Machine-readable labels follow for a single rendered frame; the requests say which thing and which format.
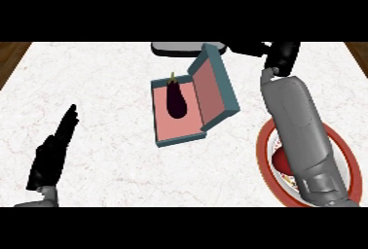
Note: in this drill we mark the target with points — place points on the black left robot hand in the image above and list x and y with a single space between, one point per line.
51 155

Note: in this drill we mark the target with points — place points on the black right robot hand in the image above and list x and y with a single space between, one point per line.
283 58

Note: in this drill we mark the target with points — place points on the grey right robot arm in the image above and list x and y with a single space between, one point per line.
302 139

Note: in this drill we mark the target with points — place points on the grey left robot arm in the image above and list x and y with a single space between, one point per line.
44 198

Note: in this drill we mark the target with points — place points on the teal and pink open box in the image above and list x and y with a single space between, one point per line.
197 100

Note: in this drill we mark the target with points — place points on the dark purple eggplant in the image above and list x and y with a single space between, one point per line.
177 103

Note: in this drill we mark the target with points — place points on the red rimmed white plate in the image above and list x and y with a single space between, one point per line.
345 155

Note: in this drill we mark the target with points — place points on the grey and black appliance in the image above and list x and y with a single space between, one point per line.
180 49

